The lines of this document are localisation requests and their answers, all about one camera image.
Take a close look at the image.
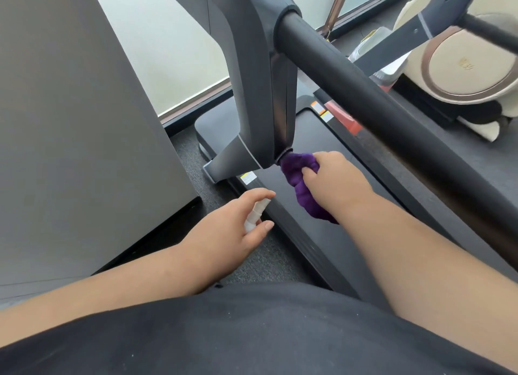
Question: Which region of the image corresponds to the person's right hand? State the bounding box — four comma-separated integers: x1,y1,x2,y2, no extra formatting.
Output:
301,150,377,222

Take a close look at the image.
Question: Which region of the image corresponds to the person's left hand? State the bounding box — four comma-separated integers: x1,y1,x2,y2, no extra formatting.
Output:
178,187,277,295

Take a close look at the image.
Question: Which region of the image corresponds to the purple microfibre cloth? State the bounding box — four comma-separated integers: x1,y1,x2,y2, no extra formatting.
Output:
280,152,340,225

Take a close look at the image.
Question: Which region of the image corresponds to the white spray bottle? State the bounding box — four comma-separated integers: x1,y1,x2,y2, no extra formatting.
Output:
243,199,272,233

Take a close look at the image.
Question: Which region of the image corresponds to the black treadmill handrail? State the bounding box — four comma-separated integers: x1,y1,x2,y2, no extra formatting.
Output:
274,5,518,274
455,12,518,56

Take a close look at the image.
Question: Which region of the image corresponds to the person's left forearm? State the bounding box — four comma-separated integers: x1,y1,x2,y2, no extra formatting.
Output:
0,243,211,347

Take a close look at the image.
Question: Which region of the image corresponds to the person's right forearm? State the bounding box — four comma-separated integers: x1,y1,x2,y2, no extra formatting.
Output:
338,192,518,371

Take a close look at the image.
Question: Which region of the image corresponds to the grey treadmill base with uprights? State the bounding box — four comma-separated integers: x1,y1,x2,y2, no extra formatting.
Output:
194,12,518,311

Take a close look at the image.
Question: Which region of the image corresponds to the black shirt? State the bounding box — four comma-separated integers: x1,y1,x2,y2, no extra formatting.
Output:
0,282,515,375

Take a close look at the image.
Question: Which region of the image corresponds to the white plastic tub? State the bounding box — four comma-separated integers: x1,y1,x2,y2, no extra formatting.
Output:
349,25,412,87

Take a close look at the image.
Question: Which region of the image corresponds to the beige upholstered chair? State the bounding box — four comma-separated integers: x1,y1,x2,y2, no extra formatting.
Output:
392,0,518,143

